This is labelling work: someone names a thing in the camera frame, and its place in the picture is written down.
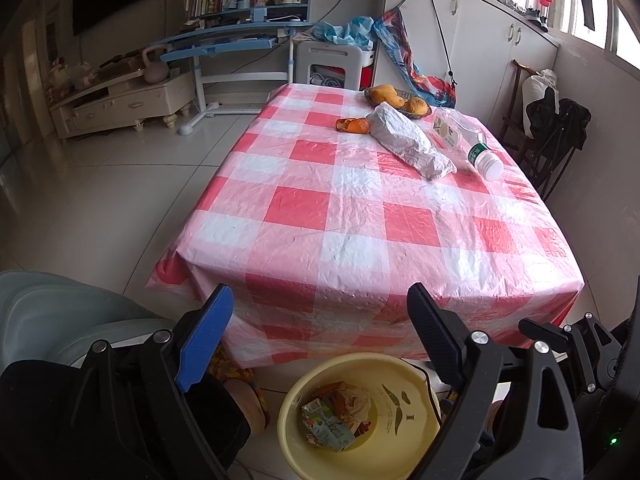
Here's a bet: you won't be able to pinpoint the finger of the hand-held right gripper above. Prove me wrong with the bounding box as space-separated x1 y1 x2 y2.
519 312 626 393

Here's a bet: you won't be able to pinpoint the clear plastic bags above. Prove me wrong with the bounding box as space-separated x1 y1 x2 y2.
47 60 93 93

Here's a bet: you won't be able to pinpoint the colourful printed bag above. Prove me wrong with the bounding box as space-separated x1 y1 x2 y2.
374 9 457 108

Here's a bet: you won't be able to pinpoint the white plastic stool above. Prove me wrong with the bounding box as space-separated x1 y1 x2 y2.
296 40 363 92

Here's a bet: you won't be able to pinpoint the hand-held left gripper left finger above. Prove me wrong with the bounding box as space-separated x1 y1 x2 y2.
70 283 236 480

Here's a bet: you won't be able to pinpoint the wooden chair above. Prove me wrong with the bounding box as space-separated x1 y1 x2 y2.
497 59 591 201

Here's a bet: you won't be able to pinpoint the yellow plastic bucket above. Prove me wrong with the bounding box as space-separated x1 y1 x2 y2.
276 352 443 480

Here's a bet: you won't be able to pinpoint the black jacket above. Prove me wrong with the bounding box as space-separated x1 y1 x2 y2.
525 87 592 153

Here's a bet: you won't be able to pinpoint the black hanging strap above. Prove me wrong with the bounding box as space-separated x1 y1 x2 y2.
397 0 458 93

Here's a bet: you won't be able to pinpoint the white plastic bag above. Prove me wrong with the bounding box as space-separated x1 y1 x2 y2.
366 101 457 181

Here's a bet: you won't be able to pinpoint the fruit basket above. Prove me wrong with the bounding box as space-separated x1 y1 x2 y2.
364 86 433 120

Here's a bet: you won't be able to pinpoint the green drink carton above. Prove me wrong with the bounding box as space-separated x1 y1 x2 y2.
300 392 357 453

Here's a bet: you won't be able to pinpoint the clear plastic jar white lid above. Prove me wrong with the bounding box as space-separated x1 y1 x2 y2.
432 107 503 182

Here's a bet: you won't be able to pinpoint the blue desk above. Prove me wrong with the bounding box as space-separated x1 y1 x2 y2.
160 0 316 136

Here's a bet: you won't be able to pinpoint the blue plastic bag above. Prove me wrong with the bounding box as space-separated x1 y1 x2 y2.
312 16 376 51

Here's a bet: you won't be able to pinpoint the pink kettlebell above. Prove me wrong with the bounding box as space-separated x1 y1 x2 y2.
141 46 171 83

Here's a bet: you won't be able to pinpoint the white crumpled tissue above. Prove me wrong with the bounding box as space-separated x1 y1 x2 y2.
344 385 375 421

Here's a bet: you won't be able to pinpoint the patterned slipper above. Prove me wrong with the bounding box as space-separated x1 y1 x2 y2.
207 345 272 436

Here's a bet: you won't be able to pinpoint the red checked tablecloth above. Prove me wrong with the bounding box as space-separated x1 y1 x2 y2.
145 82 586 368

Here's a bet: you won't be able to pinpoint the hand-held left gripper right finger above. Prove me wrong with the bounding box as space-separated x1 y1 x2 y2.
406 282 586 480

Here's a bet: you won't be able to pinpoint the white television cabinet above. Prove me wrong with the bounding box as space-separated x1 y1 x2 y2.
48 67 196 141

